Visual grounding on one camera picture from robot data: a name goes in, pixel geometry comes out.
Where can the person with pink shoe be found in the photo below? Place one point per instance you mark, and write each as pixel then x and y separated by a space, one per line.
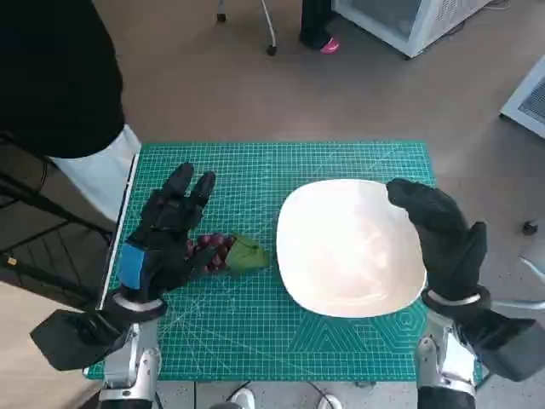
pixel 315 25

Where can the rolling chair metal frame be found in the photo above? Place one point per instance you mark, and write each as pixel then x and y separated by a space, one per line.
pixel 269 25

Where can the black metal rack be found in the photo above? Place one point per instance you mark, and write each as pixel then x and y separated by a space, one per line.
pixel 47 204

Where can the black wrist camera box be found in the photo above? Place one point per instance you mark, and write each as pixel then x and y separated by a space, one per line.
pixel 72 341
pixel 506 345

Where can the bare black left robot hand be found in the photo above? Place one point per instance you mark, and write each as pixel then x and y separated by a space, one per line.
pixel 170 238

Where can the white left robot foot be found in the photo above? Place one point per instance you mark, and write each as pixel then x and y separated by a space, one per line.
pixel 243 399

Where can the person in black top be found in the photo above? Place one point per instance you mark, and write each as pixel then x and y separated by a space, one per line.
pixel 51 76

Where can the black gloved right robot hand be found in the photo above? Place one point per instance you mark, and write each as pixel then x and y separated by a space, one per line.
pixel 443 238

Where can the white right robot foot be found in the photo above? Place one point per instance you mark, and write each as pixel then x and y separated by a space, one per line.
pixel 330 402

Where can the white square plate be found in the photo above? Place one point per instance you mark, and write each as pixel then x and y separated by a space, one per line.
pixel 340 247

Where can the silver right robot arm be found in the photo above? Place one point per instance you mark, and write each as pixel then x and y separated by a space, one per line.
pixel 447 362

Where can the purple toy grapes with leaf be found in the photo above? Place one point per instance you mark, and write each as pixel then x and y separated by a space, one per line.
pixel 244 255

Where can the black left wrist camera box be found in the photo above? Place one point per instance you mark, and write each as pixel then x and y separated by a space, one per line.
pixel 72 341

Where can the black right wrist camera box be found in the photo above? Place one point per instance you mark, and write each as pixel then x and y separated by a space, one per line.
pixel 506 345

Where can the white vented appliance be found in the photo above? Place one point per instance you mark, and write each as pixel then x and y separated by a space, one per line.
pixel 528 102

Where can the green cutting mat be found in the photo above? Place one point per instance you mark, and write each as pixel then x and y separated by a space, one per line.
pixel 238 324

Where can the white cabinet with glass door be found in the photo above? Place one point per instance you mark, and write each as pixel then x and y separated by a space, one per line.
pixel 409 21

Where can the white robot foot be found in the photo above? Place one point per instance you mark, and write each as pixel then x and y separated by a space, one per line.
pixel 243 399
pixel 330 402

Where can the white office chair base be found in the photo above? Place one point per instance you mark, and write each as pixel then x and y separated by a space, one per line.
pixel 530 226

